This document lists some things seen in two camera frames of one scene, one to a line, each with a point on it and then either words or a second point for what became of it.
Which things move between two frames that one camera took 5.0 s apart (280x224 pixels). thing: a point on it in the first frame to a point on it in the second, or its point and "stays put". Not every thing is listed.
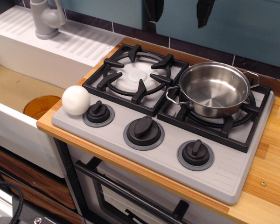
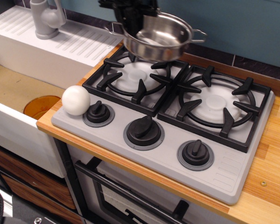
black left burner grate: (138, 76) stays put
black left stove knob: (98, 115) stays put
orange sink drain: (38, 107) stays put
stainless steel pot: (213, 89) to (164, 37)
